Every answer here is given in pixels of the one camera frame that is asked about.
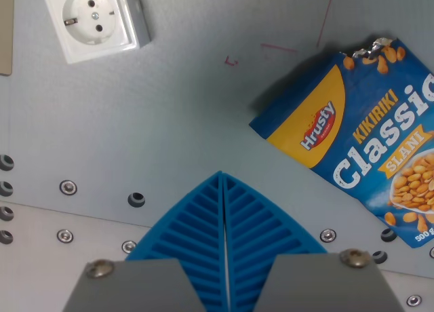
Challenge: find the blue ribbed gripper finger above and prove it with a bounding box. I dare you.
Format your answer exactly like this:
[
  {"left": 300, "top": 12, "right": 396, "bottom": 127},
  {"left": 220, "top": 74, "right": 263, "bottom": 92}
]
[
  {"left": 221, "top": 172, "right": 403, "bottom": 312},
  {"left": 62, "top": 170, "right": 231, "bottom": 312}
]

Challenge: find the blue Hrusty peanut bag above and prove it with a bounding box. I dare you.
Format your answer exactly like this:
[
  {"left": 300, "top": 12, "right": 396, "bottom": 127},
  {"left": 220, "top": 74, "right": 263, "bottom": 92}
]
[{"left": 248, "top": 37, "right": 434, "bottom": 249}]

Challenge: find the white power socket grey box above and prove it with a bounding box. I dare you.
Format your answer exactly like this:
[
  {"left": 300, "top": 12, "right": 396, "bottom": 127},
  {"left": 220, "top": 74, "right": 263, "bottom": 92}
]
[{"left": 40, "top": 0, "right": 152, "bottom": 65}]

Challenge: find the beige flat board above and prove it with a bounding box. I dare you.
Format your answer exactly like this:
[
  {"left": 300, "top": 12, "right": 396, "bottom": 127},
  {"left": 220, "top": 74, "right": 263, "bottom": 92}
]
[{"left": 0, "top": 0, "right": 16, "bottom": 77}]

